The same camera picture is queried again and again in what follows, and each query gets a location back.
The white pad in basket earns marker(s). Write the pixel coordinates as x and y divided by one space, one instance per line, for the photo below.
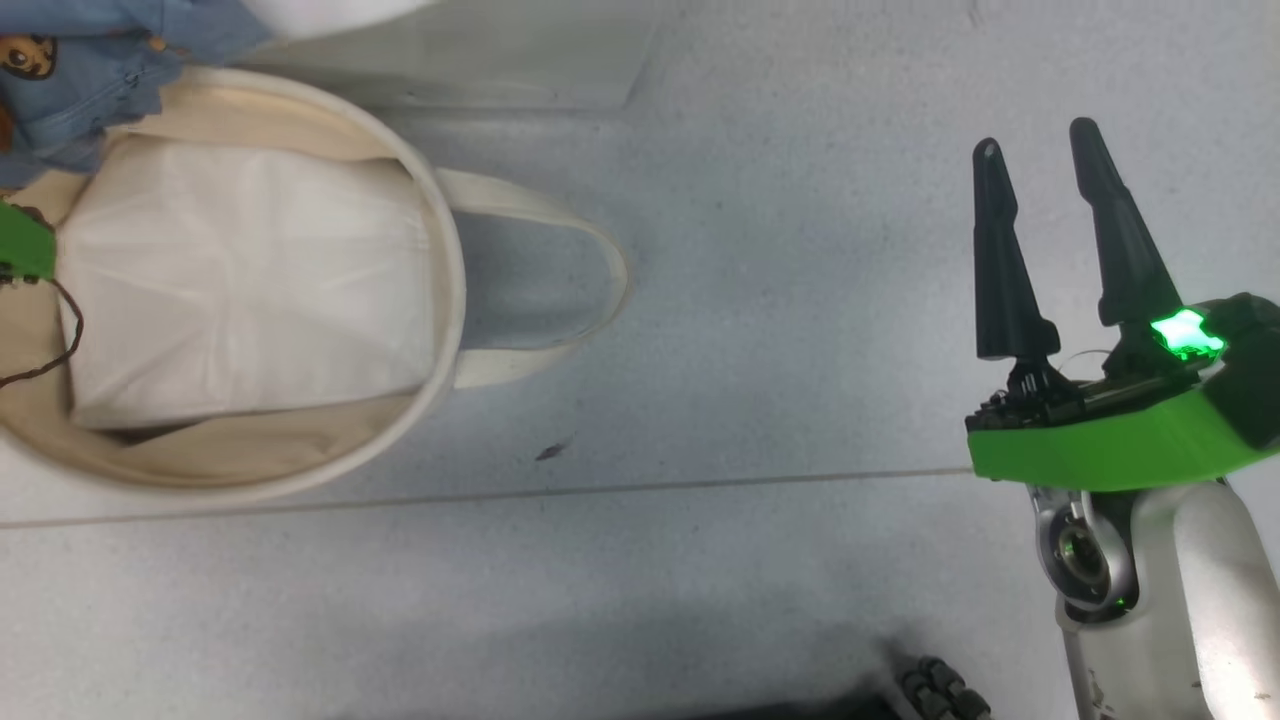
250 280

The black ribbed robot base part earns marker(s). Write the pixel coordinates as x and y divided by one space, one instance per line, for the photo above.
940 690

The white front-load washing machine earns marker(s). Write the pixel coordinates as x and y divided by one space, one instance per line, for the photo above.
500 60

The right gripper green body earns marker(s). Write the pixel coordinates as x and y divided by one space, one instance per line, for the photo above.
1120 445

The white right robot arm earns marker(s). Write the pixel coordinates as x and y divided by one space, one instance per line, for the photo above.
1200 600

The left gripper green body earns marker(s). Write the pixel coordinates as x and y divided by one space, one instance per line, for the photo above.
22 245

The cream canvas laundry basket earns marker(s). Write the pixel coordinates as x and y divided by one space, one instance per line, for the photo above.
445 250

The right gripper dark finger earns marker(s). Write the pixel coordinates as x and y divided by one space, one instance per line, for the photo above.
1125 250
1005 280

